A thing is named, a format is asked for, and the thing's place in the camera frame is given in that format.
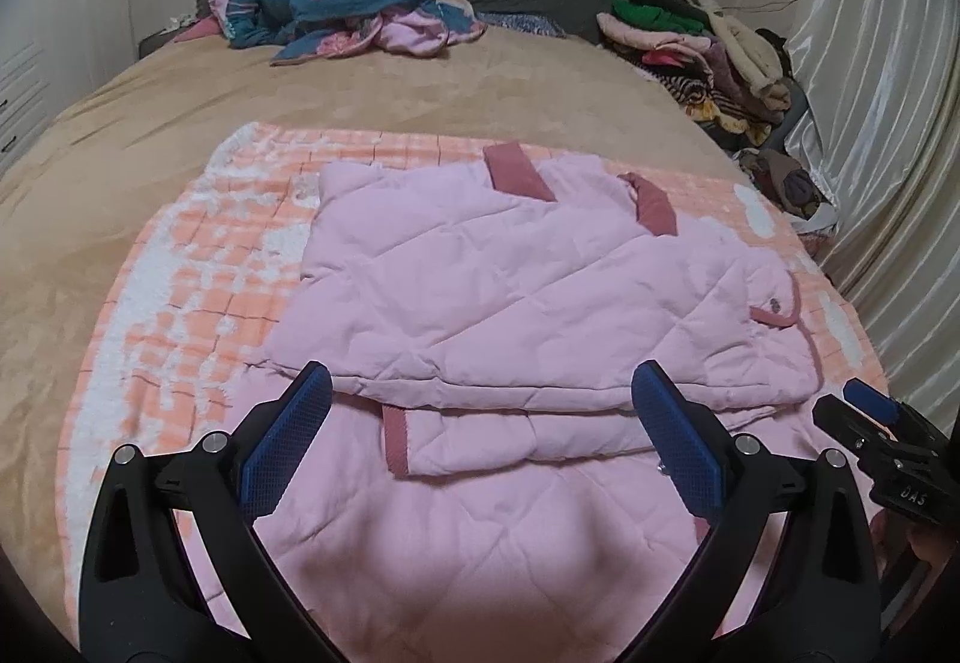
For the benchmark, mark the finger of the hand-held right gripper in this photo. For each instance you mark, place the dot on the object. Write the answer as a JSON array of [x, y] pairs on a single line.
[[870, 399], [844, 423]]

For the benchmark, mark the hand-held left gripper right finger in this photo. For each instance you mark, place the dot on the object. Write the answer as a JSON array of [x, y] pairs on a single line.
[[675, 453]]

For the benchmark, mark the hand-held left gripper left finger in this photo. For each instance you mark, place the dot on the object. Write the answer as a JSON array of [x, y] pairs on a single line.
[[289, 438]]

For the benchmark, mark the pink quilted jacket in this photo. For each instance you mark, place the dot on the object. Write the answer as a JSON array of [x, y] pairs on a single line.
[[525, 273]]

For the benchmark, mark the floral basket of clothes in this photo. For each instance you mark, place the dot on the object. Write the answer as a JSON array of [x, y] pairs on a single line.
[[787, 183]]

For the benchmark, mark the pile of mixed clothes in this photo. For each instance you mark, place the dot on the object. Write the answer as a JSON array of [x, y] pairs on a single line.
[[675, 25]]

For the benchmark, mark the person's right hand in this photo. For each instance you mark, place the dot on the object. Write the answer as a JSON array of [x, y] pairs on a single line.
[[922, 547]]

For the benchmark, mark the orange plaid fleece blanket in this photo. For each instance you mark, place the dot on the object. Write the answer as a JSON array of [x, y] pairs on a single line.
[[187, 273]]

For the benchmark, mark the cream satin curtain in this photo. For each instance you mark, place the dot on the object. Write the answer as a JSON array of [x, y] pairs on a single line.
[[885, 108]]

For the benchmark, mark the tan bed sheet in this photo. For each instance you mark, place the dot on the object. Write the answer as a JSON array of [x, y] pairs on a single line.
[[375, 85]]

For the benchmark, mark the dark bedside table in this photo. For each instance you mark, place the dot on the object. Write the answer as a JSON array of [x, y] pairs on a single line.
[[161, 42]]

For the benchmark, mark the dark patterned pillow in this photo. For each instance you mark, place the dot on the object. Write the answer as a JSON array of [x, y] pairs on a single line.
[[525, 24]]

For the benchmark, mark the white wardrobe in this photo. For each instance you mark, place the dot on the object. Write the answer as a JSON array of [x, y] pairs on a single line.
[[67, 18]]

